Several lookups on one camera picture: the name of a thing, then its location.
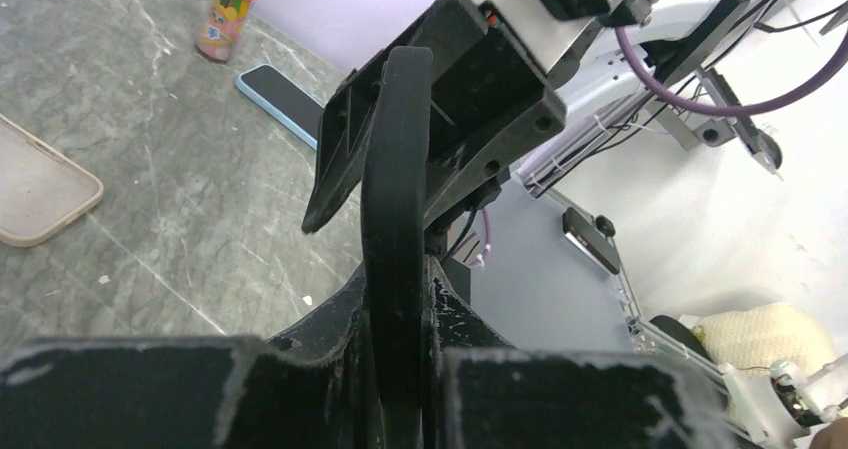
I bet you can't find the aluminium frame rail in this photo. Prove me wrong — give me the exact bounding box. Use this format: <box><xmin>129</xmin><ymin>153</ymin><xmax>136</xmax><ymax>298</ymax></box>
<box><xmin>543</xmin><ymin>187</ymin><xmax>848</xmax><ymax>449</ymax></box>

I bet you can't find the cream padded object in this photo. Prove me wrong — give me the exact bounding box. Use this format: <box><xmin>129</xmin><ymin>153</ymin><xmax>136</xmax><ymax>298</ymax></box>
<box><xmin>692</xmin><ymin>303</ymin><xmax>838</xmax><ymax>375</ymax></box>

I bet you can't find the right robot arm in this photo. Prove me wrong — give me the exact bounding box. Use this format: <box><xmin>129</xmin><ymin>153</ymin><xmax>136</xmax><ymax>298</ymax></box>
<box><xmin>301</xmin><ymin>0</ymin><xmax>750</xmax><ymax>233</ymax></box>

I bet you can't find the pink capped small bottle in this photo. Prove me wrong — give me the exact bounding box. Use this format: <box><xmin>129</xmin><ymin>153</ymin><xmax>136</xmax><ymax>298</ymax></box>
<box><xmin>195</xmin><ymin>0</ymin><xmax>256</xmax><ymax>63</ymax></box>

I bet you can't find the black box on rail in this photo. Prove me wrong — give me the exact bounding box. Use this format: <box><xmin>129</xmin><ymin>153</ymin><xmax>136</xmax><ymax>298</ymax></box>
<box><xmin>562</xmin><ymin>207</ymin><xmax>621</xmax><ymax>275</ymax></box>

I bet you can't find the beige phone case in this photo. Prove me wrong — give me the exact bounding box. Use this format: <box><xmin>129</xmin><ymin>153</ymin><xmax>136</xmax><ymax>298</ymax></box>
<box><xmin>1</xmin><ymin>116</ymin><xmax>104</xmax><ymax>248</ymax></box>

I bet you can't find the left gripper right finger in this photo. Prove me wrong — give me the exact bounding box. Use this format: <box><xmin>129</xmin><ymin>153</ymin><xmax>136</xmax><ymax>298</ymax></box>
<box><xmin>423</xmin><ymin>257</ymin><xmax>732</xmax><ymax>448</ymax></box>

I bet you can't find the phone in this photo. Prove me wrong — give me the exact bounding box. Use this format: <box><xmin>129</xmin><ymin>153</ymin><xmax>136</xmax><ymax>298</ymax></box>
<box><xmin>235</xmin><ymin>64</ymin><xmax>324</xmax><ymax>150</ymax></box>
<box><xmin>361</xmin><ymin>46</ymin><xmax>432</xmax><ymax>448</ymax></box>

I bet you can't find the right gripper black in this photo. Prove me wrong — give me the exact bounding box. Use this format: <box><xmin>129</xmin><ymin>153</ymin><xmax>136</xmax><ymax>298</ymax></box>
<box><xmin>301</xmin><ymin>0</ymin><xmax>566</xmax><ymax>234</ymax></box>

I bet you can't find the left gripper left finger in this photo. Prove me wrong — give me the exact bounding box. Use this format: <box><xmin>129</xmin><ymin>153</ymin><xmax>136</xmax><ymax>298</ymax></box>
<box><xmin>1</xmin><ymin>271</ymin><xmax>365</xmax><ymax>448</ymax></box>

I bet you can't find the phone in blue case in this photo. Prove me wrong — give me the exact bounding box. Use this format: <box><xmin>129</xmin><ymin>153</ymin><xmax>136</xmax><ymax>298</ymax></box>
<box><xmin>235</xmin><ymin>64</ymin><xmax>324</xmax><ymax>150</ymax></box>

